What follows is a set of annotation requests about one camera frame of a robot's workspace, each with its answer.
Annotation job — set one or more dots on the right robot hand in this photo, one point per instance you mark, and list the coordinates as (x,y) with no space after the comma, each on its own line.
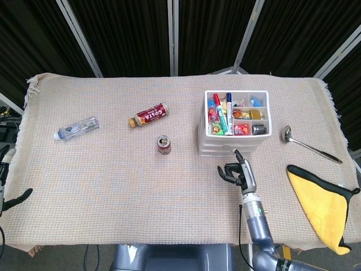
(248,175)

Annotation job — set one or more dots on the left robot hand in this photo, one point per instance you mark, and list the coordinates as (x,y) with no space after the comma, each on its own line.
(2,180)

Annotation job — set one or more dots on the clear plastic drawer with clips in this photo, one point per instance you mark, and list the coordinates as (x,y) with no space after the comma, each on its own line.
(214,140)

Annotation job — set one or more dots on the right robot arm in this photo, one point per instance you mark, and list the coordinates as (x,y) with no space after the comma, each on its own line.
(258,228)

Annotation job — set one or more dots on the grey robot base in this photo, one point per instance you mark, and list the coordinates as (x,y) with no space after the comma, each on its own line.
(175,258)

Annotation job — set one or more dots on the clear plastic drawer dark contents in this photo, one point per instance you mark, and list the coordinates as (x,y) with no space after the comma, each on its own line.
(211,149)

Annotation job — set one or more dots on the white drawer organizer box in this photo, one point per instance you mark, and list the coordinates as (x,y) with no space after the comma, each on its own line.
(201,127)

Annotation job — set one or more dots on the red square packet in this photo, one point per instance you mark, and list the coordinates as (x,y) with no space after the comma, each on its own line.
(242,130)

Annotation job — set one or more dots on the black small parts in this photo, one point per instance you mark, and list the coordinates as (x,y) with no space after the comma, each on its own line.
(259,130)

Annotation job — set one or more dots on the green yellow snack packet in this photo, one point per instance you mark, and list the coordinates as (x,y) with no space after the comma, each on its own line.
(216,129)

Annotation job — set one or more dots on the metal ladle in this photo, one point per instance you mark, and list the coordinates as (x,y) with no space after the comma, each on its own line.
(287,134)

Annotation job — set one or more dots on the blue capped white marker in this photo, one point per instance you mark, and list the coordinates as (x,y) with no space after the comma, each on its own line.
(230,118)

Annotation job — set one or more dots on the orange snack packet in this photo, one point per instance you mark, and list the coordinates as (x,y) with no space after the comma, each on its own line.
(241,114)

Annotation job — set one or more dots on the red capped green marker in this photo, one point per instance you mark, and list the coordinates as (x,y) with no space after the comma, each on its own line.
(222,118)

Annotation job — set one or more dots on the red snack packet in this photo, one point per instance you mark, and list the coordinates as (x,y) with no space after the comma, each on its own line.
(213,114)

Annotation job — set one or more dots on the silver carabiner clip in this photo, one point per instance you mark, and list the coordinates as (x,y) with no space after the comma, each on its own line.
(239,104)

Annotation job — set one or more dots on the yellow small block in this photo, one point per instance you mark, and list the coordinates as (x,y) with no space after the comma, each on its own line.
(223,107)

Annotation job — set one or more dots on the blue small toy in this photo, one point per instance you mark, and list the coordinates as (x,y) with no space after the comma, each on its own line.
(255,101)

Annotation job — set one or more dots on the yellow microfibre cloth black edge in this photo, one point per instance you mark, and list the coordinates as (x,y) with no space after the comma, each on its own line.
(321,206)

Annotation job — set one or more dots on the blue snack packet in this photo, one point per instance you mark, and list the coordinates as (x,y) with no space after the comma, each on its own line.
(211,103)

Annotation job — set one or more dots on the white table leg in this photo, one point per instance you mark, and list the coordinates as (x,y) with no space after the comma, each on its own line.
(250,257)

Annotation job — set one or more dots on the red cartoon face can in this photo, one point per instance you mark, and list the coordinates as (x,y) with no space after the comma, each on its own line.
(164,148)

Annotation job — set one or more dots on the clear plastic water bottle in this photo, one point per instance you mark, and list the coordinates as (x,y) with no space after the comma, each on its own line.
(77,128)

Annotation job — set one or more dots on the beige woven tablecloth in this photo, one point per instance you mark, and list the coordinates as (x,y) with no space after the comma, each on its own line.
(141,192)

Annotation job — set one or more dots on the Costa coffee bottle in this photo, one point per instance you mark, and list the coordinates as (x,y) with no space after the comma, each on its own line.
(150,114)

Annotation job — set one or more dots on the black folding screen panel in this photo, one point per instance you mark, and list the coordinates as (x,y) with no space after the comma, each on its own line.
(28,42)
(208,36)
(349,93)
(296,36)
(127,36)

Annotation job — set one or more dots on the white metal frame bar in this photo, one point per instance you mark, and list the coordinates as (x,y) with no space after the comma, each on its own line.
(9,102)

